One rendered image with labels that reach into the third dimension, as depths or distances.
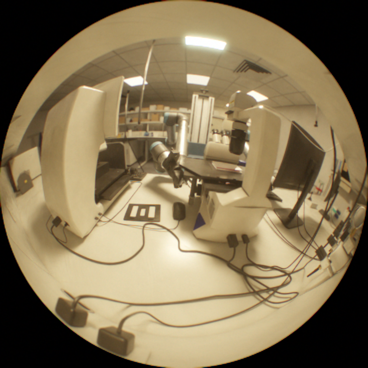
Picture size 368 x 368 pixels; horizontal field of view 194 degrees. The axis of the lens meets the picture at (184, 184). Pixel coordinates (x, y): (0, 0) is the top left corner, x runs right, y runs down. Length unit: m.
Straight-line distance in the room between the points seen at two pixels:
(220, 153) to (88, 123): 0.61
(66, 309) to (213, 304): 0.31
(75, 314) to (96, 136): 0.48
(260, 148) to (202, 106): 1.68
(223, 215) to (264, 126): 0.26
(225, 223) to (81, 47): 0.51
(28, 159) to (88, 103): 1.74
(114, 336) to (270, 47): 0.37
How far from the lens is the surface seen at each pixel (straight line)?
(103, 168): 0.68
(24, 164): 2.08
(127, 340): 0.17
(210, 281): 0.36
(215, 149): 0.59
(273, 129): 0.32
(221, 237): 0.40
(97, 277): 0.40
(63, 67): 0.29
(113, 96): 0.51
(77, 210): 0.43
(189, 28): 0.19
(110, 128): 0.48
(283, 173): 0.63
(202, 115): 1.88
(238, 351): 0.23
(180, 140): 0.84
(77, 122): 0.41
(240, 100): 0.45
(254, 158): 0.29
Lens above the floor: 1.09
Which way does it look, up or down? 28 degrees down
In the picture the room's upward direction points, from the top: 6 degrees clockwise
